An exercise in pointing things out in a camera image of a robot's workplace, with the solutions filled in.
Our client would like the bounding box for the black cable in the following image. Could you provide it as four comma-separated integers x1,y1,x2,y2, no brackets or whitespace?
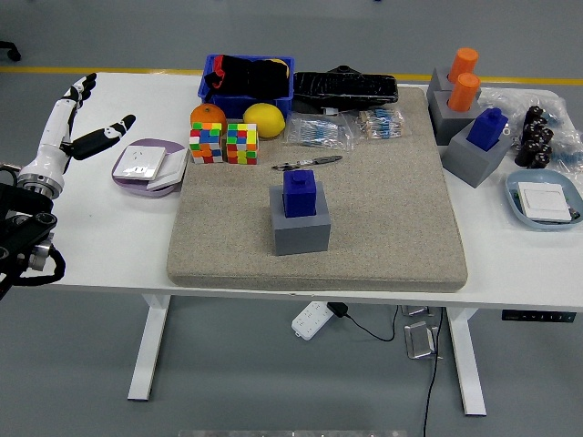
422,308,445,437

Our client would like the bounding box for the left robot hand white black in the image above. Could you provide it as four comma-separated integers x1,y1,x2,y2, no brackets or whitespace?
20,72,137,178

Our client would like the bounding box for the black table control panel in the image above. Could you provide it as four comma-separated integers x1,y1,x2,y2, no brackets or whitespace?
501,309,578,323

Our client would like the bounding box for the purple tray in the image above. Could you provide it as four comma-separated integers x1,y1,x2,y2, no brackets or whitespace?
110,138,189,198

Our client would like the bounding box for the blue plastic bin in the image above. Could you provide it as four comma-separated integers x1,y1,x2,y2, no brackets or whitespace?
197,54,296,120

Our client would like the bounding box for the white power strip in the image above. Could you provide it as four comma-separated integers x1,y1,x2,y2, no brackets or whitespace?
291,300,336,341

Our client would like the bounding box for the black cloth with red trim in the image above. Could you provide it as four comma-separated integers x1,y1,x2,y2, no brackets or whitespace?
203,55,292,99

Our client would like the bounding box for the bag of blue resistors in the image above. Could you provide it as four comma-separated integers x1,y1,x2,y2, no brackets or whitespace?
551,130,583,174
284,113,355,152

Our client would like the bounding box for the black silver pen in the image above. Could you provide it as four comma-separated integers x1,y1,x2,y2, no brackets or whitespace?
271,155,343,172

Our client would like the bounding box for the black plug with cord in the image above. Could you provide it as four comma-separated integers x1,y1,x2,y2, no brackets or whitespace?
326,301,400,342

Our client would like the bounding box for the white switch plate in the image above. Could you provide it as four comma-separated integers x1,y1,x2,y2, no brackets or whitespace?
146,148,191,192

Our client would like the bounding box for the light blue tray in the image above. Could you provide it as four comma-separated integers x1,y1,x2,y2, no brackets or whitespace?
505,169,583,233

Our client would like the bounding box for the grey cube seal holder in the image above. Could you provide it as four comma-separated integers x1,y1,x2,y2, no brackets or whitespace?
441,120,514,189
268,181,332,257

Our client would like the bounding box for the grey-brown mat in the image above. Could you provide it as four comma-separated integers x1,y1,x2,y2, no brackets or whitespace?
165,86,469,294

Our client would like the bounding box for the white switch panel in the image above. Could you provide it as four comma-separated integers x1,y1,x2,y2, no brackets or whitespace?
517,180,576,224

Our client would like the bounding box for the blue seal stamp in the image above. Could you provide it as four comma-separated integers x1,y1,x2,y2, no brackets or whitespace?
281,169,318,218
465,107,509,153

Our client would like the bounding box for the yellow lemon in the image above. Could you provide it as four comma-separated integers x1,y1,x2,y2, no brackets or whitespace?
242,103,287,139

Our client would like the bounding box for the orange fruit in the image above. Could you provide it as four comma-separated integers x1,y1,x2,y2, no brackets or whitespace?
189,103,228,134

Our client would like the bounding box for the multicoloured puzzle cube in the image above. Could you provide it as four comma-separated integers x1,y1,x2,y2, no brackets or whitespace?
189,121,224,165
225,122,260,166

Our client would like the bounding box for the metal bracket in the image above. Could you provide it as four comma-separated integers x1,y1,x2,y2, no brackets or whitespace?
400,304,436,319
404,320,441,361

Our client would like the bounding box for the bag of tan resistors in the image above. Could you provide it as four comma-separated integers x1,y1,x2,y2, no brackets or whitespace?
353,108,411,142

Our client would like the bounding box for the white table leg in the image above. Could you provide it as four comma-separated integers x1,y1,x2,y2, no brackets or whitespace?
127,294,173,401
445,307,487,416

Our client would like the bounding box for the clear plastic bag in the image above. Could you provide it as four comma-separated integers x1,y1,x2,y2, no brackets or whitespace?
477,86,583,151

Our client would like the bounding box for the white wall socket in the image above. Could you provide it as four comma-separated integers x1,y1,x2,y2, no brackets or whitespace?
112,145,168,182

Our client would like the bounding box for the black wrapped keyboard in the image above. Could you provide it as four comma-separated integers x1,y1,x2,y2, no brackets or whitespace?
292,65,400,113

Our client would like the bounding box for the orange cylinder seal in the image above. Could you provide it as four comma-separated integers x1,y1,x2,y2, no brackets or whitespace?
448,46,480,83
446,72,482,113

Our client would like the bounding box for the grey cube cylinder holder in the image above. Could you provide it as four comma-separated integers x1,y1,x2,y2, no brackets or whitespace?
426,66,456,99
430,89,484,147

